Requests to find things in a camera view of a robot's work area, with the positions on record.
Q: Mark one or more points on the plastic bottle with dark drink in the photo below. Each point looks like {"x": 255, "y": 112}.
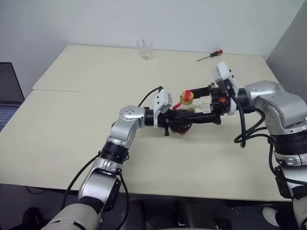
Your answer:
{"x": 187, "y": 98}

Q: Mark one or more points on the dark grey laptop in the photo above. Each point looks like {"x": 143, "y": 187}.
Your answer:
{"x": 8, "y": 95}

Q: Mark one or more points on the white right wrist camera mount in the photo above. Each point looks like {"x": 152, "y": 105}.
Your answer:
{"x": 224, "y": 72}

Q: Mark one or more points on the clear drinking glass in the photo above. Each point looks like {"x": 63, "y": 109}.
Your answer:
{"x": 145, "y": 49}

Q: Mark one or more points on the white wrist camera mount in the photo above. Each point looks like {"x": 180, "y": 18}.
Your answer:
{"x": 162, "y": 100}
{"x": 224, "y": 72}

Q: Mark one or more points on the black base under table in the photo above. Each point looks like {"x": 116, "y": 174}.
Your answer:
{"x": 192, "y": 213}

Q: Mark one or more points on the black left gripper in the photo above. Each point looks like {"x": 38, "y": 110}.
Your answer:
{"x": 162, "y": 119}

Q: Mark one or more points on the white shoe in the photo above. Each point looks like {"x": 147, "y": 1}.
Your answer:
{"x": 269, "y": 215}

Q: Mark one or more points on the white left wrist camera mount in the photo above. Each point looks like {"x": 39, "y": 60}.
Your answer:
{"x": 162, "y": 100}

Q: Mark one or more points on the dark rounded shape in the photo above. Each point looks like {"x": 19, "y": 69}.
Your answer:
{"x": 33, "y": 218}

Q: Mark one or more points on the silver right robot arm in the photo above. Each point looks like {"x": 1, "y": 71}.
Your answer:
{"x": 280, "y": 103}

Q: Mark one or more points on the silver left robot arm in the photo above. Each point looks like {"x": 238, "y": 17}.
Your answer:
{"x": 124, "y": 134}

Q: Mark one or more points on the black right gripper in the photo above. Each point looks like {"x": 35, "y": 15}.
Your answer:
{"x": 217, "y": 106}

